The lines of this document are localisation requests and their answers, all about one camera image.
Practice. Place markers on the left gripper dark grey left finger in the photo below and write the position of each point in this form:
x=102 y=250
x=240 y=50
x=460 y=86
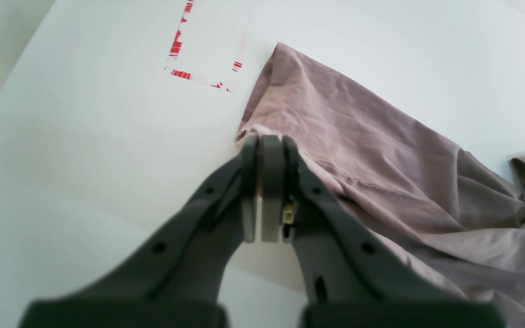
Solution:
x=173 y=279

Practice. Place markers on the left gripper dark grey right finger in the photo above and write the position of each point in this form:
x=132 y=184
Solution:
x=352 y=280

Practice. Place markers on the mauve t-shirt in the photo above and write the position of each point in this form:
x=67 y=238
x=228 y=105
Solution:
x=434 y=205

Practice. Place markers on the red tape rectangle marking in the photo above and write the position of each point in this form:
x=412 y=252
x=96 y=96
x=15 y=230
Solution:
x=209 y=42

